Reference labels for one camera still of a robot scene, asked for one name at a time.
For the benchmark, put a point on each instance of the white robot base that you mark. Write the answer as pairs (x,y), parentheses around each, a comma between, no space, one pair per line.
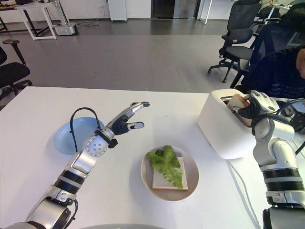
(65,28)

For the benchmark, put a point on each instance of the beige plate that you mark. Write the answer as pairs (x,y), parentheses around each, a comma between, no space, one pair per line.
(147,171)

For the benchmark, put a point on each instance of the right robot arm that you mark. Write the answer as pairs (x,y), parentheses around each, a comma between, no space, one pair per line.
(276,152)

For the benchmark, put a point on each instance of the blue plate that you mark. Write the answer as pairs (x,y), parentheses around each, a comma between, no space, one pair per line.
(64,136)

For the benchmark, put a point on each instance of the cream toaster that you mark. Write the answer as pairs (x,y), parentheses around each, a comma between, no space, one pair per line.
(221,124)

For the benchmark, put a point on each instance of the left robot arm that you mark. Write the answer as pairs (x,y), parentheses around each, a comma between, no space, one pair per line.
(71,176)

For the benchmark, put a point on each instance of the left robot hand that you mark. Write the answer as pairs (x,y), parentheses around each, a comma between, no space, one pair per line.
(124,119)

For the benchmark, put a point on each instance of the black office chair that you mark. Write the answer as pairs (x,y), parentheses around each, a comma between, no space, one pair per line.
(238,35)
(12,71)

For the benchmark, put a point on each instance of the person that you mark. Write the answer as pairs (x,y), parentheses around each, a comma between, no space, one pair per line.
(278,71)

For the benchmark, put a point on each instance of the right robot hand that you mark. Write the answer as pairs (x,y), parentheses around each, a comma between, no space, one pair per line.
(258,105)

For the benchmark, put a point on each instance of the white desk frame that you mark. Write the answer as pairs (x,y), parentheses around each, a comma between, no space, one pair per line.
(35,16)

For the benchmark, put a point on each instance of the bread slice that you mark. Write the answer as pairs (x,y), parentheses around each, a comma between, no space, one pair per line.
(238,101)
(166,181)

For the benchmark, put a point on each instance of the green lettuce leaf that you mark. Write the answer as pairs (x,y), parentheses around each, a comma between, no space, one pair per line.
(169,167)

